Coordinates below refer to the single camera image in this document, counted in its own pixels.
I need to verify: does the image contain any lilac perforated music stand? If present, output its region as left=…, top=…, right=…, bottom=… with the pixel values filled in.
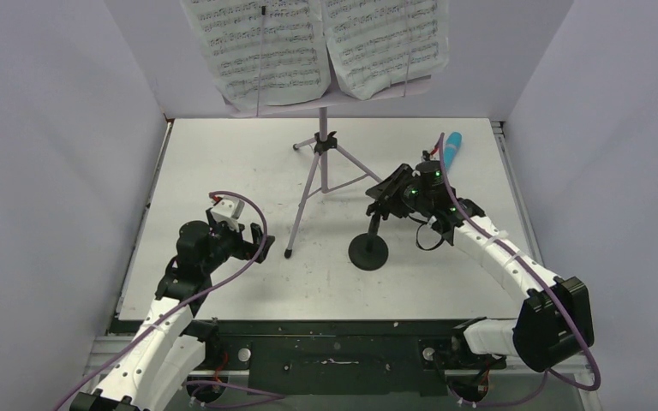
left=215, top=0, right=449, bottom=259

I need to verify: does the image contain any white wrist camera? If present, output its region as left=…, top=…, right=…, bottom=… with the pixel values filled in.
left=421, top=146, right=439, bottom=163
left=210, top=195, right=245, bottom=211

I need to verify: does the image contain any blue toy microphone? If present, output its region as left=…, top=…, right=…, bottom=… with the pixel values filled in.
left=440, top=131, right=463, bottom=171

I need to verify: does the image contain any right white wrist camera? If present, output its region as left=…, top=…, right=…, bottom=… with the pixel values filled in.
left=421, top=146, right=439, bottom=163

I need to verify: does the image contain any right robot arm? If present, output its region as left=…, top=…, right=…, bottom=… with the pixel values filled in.
left=350, top=160, right=595, bottom=372

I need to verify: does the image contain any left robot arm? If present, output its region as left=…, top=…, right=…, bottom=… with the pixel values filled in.
left=69, top=196, right=275, bottom=410

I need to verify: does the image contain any sheet music page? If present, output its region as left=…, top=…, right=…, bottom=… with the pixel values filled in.
left=321, top=0, right=450, bottom=100
left=181, top=1, right=332, bottom=111

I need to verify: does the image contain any black microphone desk stand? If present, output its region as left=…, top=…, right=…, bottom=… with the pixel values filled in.
left=348, top=215, right=389, bottom=271

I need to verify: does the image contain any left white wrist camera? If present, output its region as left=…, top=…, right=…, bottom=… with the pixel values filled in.
left=210, top=195, right=245, bottom=211

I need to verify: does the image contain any aluminium rail frame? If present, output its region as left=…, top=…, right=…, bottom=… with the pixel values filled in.
left=83, top=335, right=602, bottom=410

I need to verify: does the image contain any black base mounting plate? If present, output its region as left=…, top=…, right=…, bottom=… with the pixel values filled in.
left=107, top=319, right=565, bottom=397

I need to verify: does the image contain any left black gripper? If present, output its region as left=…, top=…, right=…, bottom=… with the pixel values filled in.
left=201, top=208, right=273, bottom=274

